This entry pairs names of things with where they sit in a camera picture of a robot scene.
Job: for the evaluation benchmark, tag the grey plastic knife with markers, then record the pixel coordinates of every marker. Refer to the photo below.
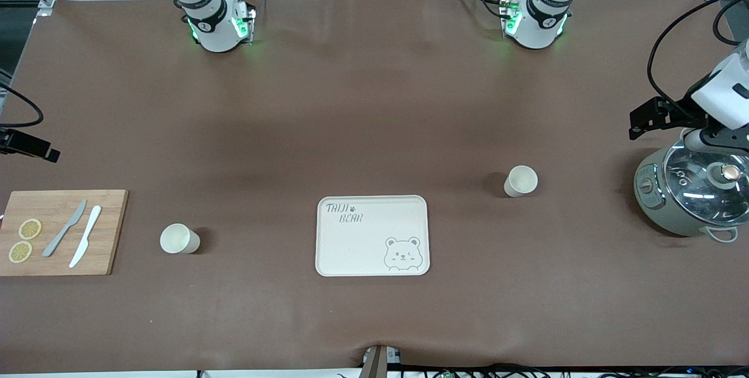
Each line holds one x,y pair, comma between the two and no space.
61,234

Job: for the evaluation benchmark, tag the lemon slice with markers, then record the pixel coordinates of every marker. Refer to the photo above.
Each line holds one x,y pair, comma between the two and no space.
20,252
30,229

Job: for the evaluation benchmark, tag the grey-green electric pot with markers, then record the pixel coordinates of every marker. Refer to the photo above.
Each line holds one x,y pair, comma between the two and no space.
655,208

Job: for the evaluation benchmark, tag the white plastic knife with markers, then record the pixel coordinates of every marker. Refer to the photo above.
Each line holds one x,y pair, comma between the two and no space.
85,237

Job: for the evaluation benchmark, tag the table edge bracket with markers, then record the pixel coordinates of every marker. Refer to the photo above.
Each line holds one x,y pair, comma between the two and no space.
377,361

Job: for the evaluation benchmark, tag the bamboo cutting board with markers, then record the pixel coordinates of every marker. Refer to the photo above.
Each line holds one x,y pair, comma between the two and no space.
108,232

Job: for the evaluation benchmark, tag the white plastic cup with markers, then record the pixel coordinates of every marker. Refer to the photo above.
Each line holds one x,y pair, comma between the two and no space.
519,182
175,239

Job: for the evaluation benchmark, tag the cream bear print tray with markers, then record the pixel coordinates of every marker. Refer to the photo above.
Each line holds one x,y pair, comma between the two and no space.
363,243

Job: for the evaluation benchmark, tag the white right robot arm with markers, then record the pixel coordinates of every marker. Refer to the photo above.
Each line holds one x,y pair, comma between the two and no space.
213,27

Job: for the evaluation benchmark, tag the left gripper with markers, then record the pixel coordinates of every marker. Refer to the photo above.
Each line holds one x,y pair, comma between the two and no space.
677,110

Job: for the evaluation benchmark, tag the glass pot lid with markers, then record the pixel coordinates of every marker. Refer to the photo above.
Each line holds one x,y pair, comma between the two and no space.
696,182

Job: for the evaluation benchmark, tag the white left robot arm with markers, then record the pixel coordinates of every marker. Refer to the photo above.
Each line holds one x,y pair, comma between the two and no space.
535,21

